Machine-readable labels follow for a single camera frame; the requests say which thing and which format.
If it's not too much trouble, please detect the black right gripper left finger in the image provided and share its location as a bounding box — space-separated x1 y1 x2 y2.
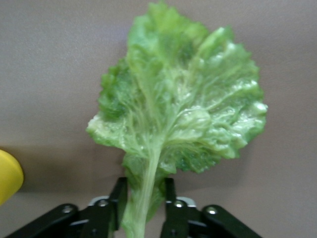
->
4 177 129 238

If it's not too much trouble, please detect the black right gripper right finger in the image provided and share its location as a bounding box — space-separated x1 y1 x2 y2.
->
159 178 263 238

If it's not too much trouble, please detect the yellow mustard squeeze bottle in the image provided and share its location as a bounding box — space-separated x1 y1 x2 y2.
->
0 149 25 206

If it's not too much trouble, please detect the green lettuce leaf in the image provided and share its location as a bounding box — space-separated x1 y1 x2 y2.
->
86 0 268 238

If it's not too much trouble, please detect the brown tablecloth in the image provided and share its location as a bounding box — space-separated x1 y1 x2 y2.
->
0 0 317 238

